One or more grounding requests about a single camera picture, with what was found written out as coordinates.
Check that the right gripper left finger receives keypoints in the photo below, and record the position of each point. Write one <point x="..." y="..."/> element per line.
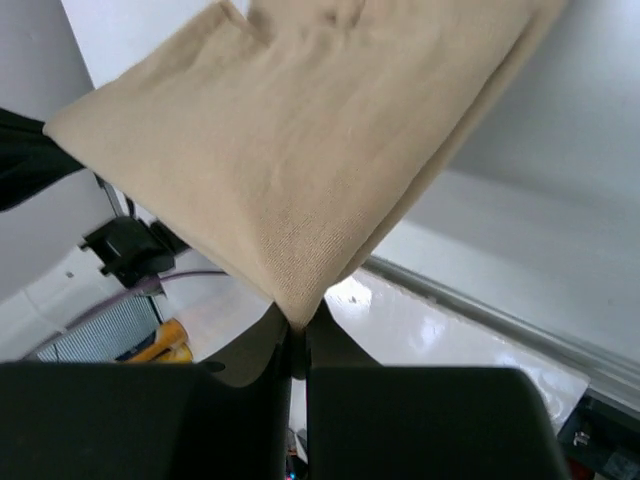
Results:
<point x="222" y="418"/>

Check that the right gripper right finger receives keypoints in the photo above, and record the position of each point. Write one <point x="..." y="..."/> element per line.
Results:
<point x="369" y="421"/>

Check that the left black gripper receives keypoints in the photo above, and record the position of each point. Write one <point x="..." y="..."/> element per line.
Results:
<point x="29" y="161"/>

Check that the beige t shirt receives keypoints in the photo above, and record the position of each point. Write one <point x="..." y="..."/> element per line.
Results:
<point x="285" y="143"/>

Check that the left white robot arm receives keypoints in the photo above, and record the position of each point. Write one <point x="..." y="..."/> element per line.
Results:
<point x="131" y="250"/>

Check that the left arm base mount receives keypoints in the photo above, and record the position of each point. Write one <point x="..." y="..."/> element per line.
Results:
<point x="127" y="330"/>

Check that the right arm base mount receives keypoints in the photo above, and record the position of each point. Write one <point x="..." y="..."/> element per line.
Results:
<point x="600" y="440"/>

